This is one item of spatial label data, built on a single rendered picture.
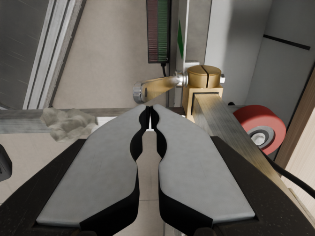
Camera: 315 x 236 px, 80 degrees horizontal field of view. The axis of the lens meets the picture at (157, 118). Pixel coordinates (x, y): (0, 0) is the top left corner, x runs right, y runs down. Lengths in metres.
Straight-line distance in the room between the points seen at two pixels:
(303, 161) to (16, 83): 1.15
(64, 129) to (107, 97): 0.96
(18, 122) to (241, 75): 0.52
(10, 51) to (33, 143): 0.76
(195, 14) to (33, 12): 0.76
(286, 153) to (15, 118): 0.44
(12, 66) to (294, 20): 1.09
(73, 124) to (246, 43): 0.45
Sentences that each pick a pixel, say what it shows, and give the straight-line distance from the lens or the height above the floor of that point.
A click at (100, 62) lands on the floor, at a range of 1.20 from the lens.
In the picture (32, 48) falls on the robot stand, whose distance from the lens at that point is 1.08.
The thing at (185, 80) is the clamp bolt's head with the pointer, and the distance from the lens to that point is 0.29.
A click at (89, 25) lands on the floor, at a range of 1.17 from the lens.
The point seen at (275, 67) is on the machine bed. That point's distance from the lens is 0.52.
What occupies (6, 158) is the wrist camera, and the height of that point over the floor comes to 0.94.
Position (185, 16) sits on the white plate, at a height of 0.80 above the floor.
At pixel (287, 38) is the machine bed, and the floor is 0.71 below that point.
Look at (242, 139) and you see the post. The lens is 0.20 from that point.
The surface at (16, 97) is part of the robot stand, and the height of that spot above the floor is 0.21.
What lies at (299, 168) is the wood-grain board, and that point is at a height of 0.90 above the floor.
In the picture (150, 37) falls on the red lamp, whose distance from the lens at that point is 0.42.
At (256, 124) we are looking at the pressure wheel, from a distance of 0.29.
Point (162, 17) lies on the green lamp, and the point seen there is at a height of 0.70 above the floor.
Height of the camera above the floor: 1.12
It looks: 59 degrees down
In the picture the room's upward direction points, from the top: 177 degrees clockwise
